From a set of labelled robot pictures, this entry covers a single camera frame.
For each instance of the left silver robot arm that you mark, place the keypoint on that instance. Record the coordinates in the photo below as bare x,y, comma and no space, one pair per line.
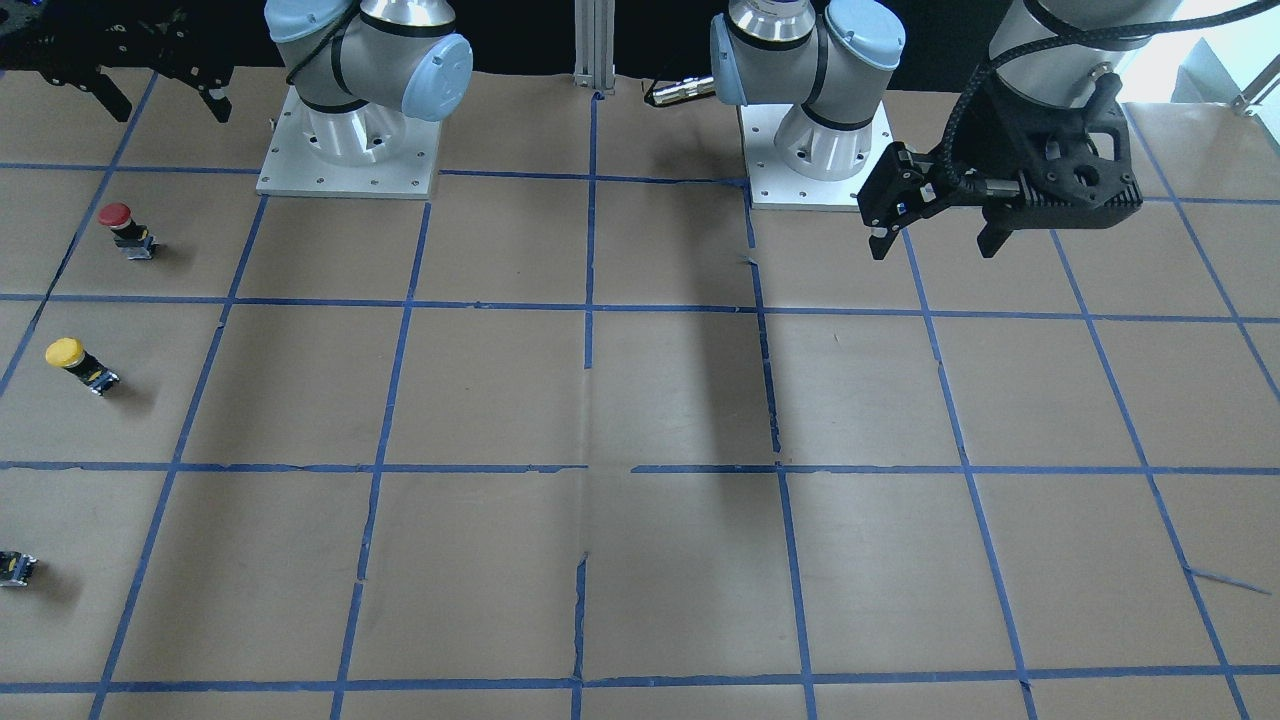
836,64

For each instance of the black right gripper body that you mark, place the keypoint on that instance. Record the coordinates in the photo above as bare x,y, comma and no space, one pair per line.
150,48

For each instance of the yellow push button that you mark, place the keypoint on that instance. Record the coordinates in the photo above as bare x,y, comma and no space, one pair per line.
69,354

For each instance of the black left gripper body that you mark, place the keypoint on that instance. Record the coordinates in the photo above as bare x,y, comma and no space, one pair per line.
990,142

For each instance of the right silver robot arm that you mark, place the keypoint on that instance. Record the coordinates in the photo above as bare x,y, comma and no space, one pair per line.
361,70

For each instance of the red push button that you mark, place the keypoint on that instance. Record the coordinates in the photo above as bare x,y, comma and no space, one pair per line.
131,238

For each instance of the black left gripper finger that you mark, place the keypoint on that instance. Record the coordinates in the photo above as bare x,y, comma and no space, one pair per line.
992,238
903,187

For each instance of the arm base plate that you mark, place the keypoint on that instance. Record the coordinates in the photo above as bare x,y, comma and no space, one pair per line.
368,153
796,164

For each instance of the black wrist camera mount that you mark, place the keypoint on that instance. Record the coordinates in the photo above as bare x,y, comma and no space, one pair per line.
1073,166

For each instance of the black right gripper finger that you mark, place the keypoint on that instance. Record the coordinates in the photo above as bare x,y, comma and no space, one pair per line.
212,86
103,89

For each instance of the aluminium frame post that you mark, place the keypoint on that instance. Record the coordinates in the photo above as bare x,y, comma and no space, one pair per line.
593,36

